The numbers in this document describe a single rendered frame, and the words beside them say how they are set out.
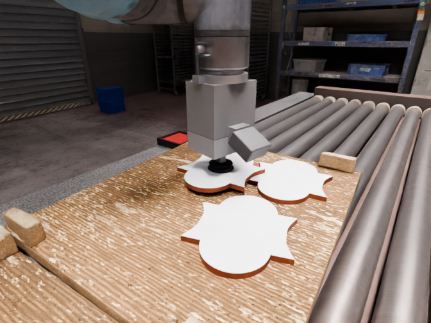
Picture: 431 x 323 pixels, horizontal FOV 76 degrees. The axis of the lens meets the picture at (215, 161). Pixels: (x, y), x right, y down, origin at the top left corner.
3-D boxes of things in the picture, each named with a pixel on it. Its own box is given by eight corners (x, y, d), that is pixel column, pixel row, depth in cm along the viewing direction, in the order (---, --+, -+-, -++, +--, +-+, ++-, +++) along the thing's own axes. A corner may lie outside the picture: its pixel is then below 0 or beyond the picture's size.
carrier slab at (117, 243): (5, 237, 35) (1, 227, 34) (199, 142, 66) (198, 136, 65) (265, 438, 17) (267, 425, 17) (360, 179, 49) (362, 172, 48)
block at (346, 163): (317, 166, 50) (319, 152, 49) (319, 163, 51) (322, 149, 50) (353, 174, 47) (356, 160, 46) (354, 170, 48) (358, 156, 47)
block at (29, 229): (6, 230, 33) (-1, 211, 32) (22, 222, 35) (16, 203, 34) (31, 248, 30) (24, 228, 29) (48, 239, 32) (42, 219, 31)
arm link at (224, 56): (261, 37, 37) (216, 37, 32) (259, 72, 39) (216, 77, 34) (223, 37, 42) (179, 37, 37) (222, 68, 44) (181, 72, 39)
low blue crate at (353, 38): (346, 42, 397) (347, 34, 392) (346, 41, 429) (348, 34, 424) (385, 43, 378) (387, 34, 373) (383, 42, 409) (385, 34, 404)
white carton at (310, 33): (301, 42, 447) (303, 27, 438) (310, 41, 465) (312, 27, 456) (322, 42, 422) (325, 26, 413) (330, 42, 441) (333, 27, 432)
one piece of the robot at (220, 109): (241, 57, 30) (236, 189, 36) (290, 54, 35) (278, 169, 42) (177, 52, 38) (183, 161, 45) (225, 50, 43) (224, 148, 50)
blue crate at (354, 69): (346, 74, 421) (348, 63, 415) (354, 72, 447) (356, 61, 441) (382, 77, 392) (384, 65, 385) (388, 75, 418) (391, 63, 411)
